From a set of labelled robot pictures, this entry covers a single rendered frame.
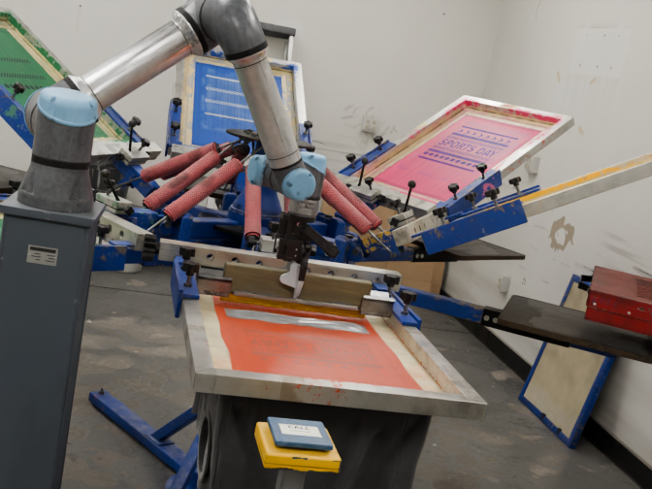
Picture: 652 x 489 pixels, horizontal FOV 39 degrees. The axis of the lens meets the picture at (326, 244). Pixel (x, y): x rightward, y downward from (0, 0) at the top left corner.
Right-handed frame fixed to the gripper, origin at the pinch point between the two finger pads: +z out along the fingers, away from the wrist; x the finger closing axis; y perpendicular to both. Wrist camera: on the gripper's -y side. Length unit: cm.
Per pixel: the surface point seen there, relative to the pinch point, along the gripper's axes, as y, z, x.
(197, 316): 26.7, 1.7, 26.1
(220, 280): 19.9, -1.1, 3.0
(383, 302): -22.5, -1.0, 3.0
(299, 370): 5.9, 5.2, 43.7
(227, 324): 18.6, 5.2, 17.9
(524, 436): -162, 101, -166
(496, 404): -164, 102, -206
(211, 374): 26, 2, 61
